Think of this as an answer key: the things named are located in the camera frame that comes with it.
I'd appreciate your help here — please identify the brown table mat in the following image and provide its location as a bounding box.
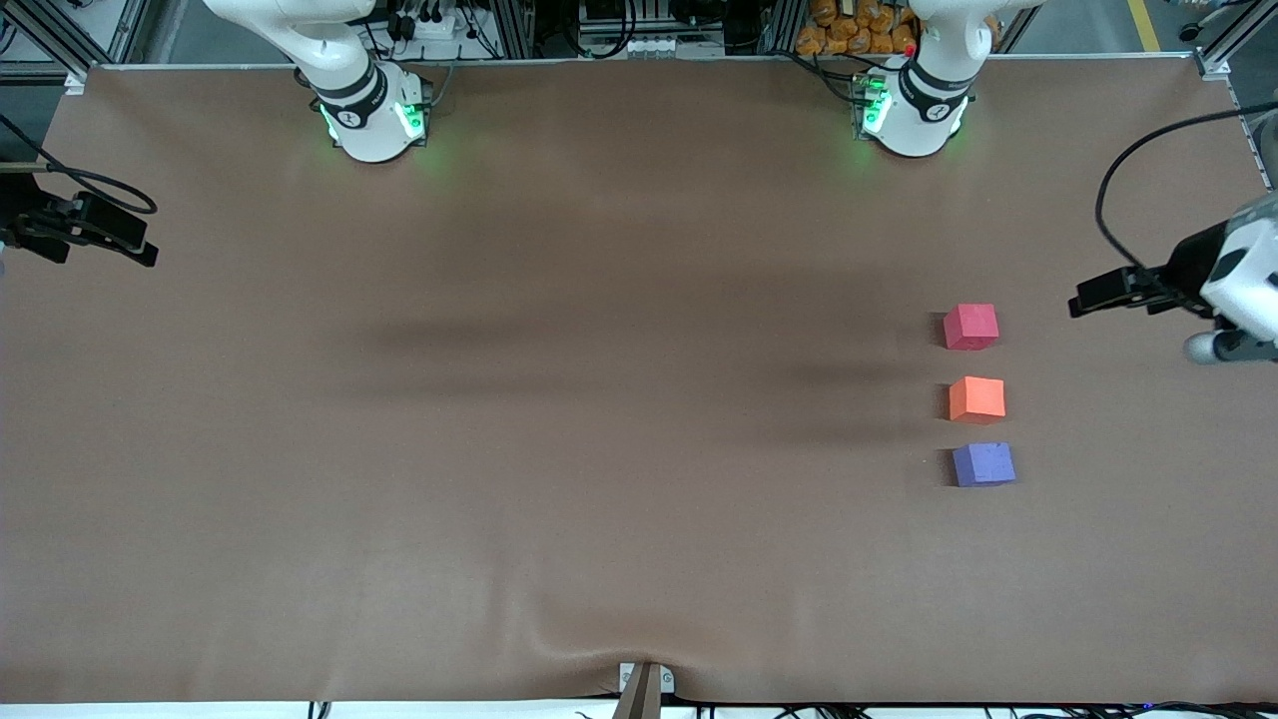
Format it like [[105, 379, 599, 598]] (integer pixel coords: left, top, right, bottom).
[[0, 55, 1278, 706]]

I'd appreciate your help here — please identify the purple foam block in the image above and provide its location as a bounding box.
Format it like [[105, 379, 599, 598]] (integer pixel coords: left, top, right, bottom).
[[951, 442, 1017, 488]]

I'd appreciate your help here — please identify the pile of orange bags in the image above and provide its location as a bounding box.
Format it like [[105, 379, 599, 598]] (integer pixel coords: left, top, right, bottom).
[[796, 0, 1002, 57]]

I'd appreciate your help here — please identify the table edge clamp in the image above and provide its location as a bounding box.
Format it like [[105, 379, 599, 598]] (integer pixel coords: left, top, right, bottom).
[[611, 661, 677, 719]]

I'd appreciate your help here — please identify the white terminal strip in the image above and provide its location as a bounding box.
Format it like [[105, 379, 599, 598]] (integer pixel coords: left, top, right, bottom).
[[577, 35, 672, 59]]

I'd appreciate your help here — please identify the aluminium frame profile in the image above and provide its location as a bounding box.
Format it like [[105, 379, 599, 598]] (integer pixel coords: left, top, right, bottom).
[[1183, 0, 1278, 83], [0, 0, 151, 83]]

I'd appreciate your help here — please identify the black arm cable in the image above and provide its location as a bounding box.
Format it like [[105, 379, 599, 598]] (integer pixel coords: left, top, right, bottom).
[[1094, 100, 1278, 273], [0, 112, 159, 217]]

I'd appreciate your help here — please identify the white power strip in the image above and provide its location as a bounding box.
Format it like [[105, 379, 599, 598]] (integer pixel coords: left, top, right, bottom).
[[384, 8, 470, 43]]

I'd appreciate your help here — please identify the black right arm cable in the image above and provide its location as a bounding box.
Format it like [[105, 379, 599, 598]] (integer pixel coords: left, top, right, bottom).
[[0, 112, 159, 217]]

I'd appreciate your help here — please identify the red foam block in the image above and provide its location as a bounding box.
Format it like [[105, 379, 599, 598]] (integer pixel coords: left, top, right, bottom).
[[943, 304, 999, 352]]

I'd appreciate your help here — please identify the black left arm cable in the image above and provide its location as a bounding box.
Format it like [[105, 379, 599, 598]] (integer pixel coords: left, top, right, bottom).
[[1094, 100, 1278, 273]]

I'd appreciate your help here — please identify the orange foam block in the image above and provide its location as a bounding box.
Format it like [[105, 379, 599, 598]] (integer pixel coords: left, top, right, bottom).
[[948, 375, 1006, 424]]

